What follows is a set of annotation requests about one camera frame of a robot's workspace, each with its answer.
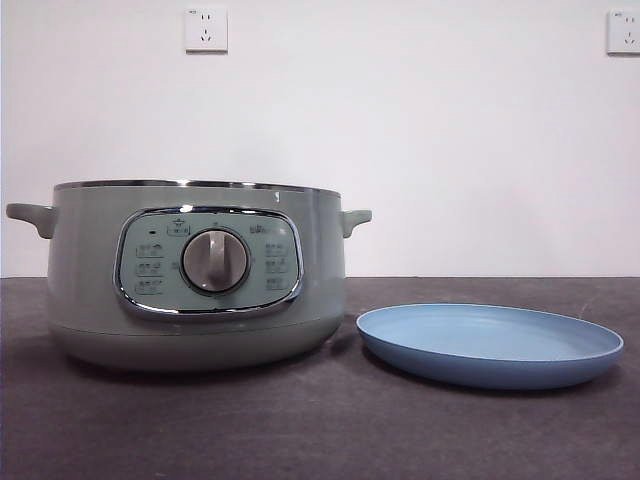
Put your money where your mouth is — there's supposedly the blue round plate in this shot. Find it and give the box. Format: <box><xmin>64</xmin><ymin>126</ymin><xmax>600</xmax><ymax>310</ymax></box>
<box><xmin>355</xmin><ymin>302</ymin><xmax>625</xmax><ymax>391</ymax></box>

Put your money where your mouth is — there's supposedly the pale green electric steamer pot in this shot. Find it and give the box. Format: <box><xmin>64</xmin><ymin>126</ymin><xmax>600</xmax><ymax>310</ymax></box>
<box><xmin>5</xmin><ymin>178</ymin><xmax>374</xmax><ymax>374</ymax></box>

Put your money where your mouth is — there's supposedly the white wall socket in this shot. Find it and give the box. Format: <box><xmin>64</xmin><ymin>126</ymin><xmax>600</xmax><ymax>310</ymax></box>
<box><xmin>185</xmin><ymin>8</ymin><xmax>229</xmax><ymax>55</ymax></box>
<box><xmin>606</xmin><ymin>9</ymin><xmax>640</xmax><ymax>56</ymax></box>

